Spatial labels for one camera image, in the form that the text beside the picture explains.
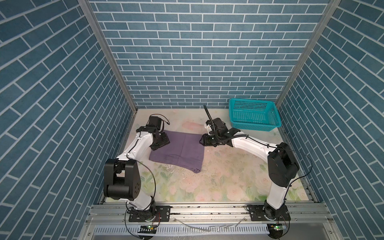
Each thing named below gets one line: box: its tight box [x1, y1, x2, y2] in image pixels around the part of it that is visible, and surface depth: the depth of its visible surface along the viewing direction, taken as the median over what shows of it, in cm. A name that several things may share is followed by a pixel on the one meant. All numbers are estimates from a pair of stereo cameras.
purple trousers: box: [148, 130, 204, 173], surface depth 93 cm
